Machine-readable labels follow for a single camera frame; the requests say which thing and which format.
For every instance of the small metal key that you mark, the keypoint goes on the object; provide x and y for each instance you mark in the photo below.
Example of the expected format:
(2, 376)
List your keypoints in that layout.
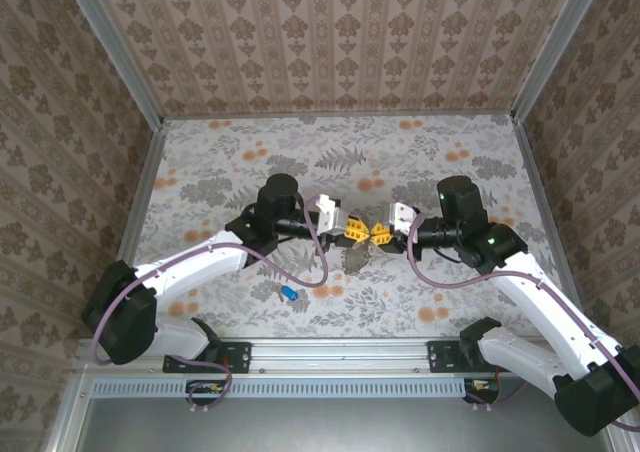
(276, 290)

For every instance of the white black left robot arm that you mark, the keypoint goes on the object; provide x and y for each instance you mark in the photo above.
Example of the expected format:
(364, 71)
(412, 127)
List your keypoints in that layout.
(200, 267)

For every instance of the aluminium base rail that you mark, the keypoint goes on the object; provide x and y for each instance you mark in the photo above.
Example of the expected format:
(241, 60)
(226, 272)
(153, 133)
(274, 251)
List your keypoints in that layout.
(340, 357)

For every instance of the blue plastic key tag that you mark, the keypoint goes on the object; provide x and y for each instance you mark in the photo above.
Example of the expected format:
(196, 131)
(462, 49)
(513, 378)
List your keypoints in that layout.
(289, 293)

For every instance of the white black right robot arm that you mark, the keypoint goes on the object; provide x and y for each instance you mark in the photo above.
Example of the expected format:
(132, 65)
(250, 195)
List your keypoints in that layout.
(530, 292)

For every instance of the aluminium frame post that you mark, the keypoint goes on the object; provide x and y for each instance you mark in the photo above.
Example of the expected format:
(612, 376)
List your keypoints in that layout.
(115, 52)
(555, 47)

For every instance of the aluminium table side rail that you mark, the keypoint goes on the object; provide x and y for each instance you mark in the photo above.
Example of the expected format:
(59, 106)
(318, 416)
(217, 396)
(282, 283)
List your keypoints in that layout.
(545, 207)
(145, 187)

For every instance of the grey metal sheet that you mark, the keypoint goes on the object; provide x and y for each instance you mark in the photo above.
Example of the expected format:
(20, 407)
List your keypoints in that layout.
(325, 427)

